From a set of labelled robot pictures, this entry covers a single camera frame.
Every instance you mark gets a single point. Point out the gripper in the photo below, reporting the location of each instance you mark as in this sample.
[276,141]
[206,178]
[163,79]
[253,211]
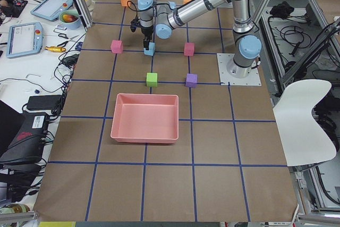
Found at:
[146,31]

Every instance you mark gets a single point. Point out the light blue block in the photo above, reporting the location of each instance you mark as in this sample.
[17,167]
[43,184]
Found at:
[150,50]

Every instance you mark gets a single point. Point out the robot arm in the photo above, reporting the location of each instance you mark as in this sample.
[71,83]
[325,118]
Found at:
[162,18]

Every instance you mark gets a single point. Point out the far left magenta block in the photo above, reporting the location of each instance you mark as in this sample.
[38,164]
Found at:
[116,46]

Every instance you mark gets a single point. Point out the magenta block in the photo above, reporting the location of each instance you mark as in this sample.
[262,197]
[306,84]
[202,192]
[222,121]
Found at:
[116,46]
[189,49]

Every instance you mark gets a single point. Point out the green block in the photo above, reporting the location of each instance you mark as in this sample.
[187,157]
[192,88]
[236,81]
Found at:
[152,79]

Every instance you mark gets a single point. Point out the near left magenta block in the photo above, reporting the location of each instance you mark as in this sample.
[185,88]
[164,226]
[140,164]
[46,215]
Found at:
[189,49]

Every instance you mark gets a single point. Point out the left purple block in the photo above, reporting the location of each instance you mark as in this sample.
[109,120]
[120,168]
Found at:
[191,80]

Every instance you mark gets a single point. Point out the pink tray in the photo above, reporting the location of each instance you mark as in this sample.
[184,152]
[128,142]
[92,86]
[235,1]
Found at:
[146,118]

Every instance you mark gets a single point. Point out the green bowl with fruit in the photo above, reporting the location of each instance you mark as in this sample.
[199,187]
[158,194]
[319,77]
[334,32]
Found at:
[70,19]

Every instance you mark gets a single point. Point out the far teach pendant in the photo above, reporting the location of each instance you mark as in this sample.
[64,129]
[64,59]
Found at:
[51,9]

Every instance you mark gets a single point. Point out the teach pendant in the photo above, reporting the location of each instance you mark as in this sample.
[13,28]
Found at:
[24,39]
[51,9]

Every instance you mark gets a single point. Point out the near teach pendant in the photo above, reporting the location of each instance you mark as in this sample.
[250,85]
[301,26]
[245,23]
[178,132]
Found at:
[24,39]

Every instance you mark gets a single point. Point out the black power adapter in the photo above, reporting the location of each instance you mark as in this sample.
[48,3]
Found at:
[42,102]

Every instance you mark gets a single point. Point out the black electronics box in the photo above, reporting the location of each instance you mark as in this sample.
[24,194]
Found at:
[22,137]

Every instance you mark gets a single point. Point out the white chair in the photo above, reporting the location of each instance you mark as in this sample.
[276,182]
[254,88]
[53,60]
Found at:
[304,141]

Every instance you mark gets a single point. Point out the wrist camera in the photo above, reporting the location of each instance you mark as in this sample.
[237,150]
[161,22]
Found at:
[134,24]

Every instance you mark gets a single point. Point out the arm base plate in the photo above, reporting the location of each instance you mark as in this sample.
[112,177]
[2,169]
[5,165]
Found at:
[232,75]

